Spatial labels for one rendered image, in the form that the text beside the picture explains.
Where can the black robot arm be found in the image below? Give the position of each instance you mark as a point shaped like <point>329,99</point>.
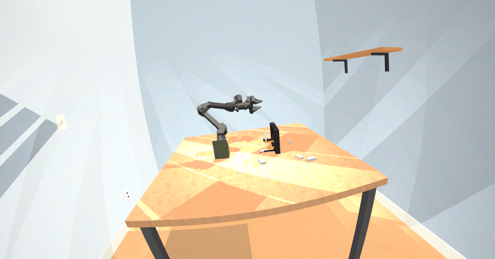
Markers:
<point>229,106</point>

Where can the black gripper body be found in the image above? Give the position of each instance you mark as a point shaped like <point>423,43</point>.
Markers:
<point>249,105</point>

